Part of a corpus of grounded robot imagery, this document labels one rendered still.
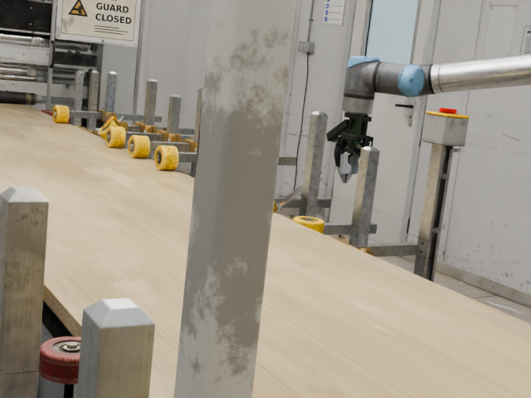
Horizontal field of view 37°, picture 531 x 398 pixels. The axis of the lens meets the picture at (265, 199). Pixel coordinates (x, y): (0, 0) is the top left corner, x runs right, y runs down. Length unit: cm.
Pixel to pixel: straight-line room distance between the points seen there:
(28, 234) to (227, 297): 20
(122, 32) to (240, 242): 408
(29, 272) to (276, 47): 30
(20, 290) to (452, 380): 62
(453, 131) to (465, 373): 78
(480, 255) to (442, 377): 419
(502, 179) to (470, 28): 101
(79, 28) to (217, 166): 401
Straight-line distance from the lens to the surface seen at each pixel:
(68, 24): 456
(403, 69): 231
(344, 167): 240
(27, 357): 76
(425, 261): 188
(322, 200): 265
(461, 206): 541
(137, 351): 50
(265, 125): 59
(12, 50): 452
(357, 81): 235
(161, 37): 921
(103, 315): 49
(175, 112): 312
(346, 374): 109
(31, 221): 72
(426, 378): 112
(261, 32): 59
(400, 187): 582
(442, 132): 181
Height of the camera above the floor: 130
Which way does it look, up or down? 10 degrees down
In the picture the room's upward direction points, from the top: 6 degrees clockwise
